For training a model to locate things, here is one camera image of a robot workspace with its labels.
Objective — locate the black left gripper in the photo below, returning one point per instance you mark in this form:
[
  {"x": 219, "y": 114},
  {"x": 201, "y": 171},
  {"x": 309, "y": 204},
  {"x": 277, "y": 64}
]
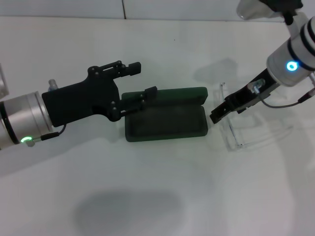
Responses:
[{"x": 78, "y": 103}]

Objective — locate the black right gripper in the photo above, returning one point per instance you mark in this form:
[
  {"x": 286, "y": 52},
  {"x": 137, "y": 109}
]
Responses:
[{"x": 248, "y": 98}]

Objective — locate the clear plastic glasses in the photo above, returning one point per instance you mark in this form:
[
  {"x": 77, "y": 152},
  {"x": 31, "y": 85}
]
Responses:
[{"x": 232, "y": 137}]

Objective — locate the green glasses case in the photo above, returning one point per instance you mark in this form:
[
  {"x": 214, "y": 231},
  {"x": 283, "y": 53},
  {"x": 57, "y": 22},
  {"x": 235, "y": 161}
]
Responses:
[{"x": 167, "y": 120}]

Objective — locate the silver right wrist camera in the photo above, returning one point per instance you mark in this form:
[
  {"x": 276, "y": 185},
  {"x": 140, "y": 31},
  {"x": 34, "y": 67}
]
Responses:
[{"x": 258, "y": 8}]

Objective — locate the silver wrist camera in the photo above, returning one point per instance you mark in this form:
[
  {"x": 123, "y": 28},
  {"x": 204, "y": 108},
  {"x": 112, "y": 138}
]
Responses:
[
  {"x": 3, "y": 81},
  {"x": 258, "y": 8}
]

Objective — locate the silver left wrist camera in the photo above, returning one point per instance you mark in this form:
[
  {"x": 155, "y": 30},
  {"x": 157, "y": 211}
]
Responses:
[{"x": 3, "y": 81}]

